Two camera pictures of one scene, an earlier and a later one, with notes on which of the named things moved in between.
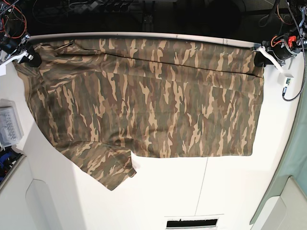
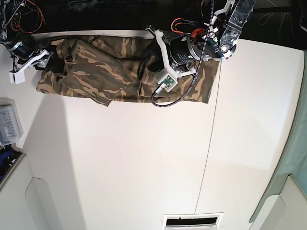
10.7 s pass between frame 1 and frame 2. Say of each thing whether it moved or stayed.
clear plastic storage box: stayed
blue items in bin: stayed
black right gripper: moved
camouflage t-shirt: moved
